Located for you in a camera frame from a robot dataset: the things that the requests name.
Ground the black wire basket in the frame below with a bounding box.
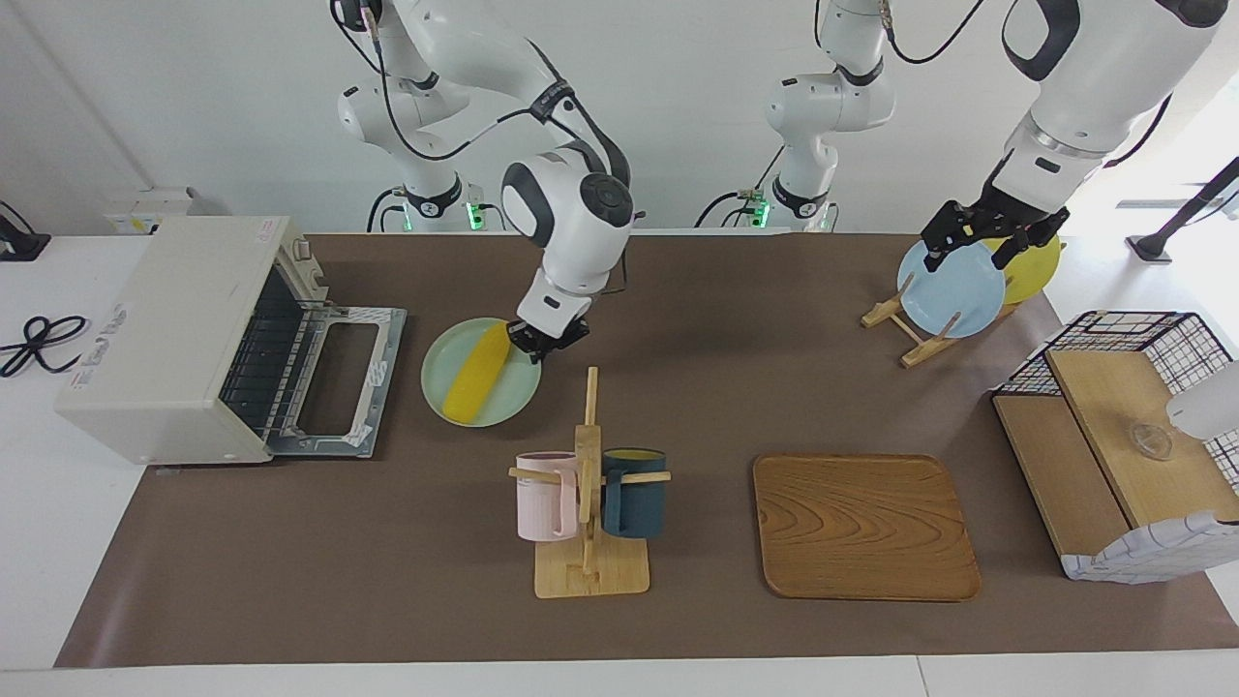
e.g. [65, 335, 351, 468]
[992, 310, 1239, 584]

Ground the dark teal mug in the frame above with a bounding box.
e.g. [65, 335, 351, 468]
[600, 446, 668, 539]

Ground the pink mug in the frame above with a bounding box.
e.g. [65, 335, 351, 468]
[514, 451, 580, 542]

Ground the brown table mat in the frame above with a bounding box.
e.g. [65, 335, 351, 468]
[53, 232, 1239, 669]

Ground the light blue plate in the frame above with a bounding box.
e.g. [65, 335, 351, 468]
[896, 238, 1008, 340]

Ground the white rounded plastic housing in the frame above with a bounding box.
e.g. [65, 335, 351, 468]
[1165, 360, 1239, 442]

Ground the black angled pole stand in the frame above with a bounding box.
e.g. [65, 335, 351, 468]
[1128, 155, 1239, 264]

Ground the cream toaster oven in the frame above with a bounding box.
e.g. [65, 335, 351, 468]
[55, 215, 408, 466]

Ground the yellow corn cob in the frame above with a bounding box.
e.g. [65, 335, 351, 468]
[442, 322, 514, 424]

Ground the wooden serving tray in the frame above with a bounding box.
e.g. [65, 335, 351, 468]
[752, 453, 982, 603]

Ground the light green plate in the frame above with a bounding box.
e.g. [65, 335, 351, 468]
[421, 317, 543, 428]

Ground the black stand with foot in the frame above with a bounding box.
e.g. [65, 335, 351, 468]
[0, 200, 51, 262]

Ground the wooden plate rack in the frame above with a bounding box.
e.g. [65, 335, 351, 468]
[861, 273, 1017, 369]

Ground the yellow plate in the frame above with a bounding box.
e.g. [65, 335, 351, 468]
[982, 235, 1063, 306]

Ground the white power box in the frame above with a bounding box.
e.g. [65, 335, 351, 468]
[105, 187, 204, 236]

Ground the wooden step shelf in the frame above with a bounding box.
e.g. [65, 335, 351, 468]
[994, 347, 1239, 558]

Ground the coiled black cable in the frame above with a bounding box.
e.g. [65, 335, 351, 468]
[0, 315, 90, 379]

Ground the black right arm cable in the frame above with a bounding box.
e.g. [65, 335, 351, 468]
[334, 0, 553, 164]

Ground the white checked cloth liner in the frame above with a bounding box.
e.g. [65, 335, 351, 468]
[1060, 510, 1239, 584]

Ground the wooden mug tree stand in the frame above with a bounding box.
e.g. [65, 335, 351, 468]
[508, 366, 672, 599]

